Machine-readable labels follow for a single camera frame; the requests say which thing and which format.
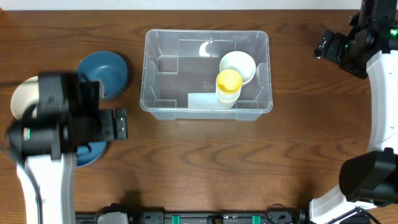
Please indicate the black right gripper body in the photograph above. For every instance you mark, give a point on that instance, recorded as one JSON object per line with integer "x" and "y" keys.
{"x": 349, "y": 54}

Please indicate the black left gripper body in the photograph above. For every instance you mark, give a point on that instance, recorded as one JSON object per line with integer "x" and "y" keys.
{"x": 105, "y": 126}

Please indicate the cream large bowl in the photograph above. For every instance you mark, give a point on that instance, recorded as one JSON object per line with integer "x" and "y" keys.
{"x": 25, "y": 95}

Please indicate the dark blue bowl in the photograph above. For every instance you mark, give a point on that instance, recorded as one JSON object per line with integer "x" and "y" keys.
{"x": 108, "y": 67}
{"x": 88, "y": 155}

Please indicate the white small bowl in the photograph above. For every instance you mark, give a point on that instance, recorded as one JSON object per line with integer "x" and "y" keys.
{"x": 241, "y": 62}

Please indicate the yellow plastic cup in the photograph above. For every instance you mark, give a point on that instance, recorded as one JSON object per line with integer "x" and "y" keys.
{"x": 229, "y": 81}

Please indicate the cream plastic cup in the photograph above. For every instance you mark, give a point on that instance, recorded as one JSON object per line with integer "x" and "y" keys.
{"x": 226, "y": 104}

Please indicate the pink plastic cup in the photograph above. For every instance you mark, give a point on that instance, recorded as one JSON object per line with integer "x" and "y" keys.
{"x": 222, "y": 92}

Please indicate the light blue plastic cup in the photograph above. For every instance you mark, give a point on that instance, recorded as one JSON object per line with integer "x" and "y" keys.
{"x": 228, "y": 96}

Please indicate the orange-yellow plastic cup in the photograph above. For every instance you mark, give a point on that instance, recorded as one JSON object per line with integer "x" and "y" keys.
{"x": 227, "y": 100}

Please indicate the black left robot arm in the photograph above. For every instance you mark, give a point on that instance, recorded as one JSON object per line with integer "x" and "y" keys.
{"x": 45, "y": 167}

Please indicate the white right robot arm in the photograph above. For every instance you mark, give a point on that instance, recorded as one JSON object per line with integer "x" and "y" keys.
{"x": 369, "y": 180}

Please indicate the clear plastic storage bin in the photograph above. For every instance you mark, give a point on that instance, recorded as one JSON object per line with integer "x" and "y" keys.
{"x": 179, "y": 62}

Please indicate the white label in bin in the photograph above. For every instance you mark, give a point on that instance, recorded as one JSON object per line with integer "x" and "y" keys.
{"x": 203, "y": 101}

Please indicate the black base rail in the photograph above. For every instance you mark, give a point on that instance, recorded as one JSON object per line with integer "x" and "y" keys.
{"x": 277, "y": 214}

